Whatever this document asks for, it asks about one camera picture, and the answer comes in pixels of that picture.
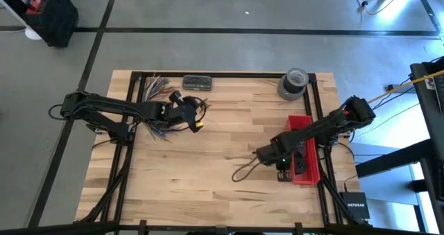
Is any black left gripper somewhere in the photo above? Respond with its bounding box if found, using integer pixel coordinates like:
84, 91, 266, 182
162, 90, 208, 134

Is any black Netgear network switch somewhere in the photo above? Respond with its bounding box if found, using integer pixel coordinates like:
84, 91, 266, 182
339, 191, 371, 220

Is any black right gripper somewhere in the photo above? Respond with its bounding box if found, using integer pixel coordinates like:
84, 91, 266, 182
252, 141, 296, 182

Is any black desk frame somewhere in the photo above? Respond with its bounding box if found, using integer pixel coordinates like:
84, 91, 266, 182
354, 0, 442, 39

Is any red plastic bin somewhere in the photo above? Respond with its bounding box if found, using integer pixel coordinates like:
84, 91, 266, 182
284, 114, 321, 186

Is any black tool bag red top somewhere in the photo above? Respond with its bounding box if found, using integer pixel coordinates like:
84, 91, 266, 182
23, 0, 80, 49

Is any taut yellow cable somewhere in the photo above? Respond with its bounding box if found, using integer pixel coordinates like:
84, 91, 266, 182
367, 69, 444, 105

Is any black tape roll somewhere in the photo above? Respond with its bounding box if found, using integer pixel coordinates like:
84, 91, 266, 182
282, 67, 310, 94

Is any grey tape roll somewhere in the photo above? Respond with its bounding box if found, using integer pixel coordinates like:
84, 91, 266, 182
276, 78, 307, 103

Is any white and black tower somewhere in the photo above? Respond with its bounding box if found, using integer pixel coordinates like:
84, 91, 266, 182
0, 0, 43, 42

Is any multicoloured wire bundle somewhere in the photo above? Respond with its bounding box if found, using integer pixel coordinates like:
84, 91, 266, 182
140, 74, 178, 145

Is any black aluminium table frame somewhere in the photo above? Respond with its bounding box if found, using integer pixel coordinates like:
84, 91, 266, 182
0, 69, 444, 235

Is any clear plastic bit case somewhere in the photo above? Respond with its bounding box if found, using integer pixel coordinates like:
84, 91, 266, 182
182, 74, 214, 92

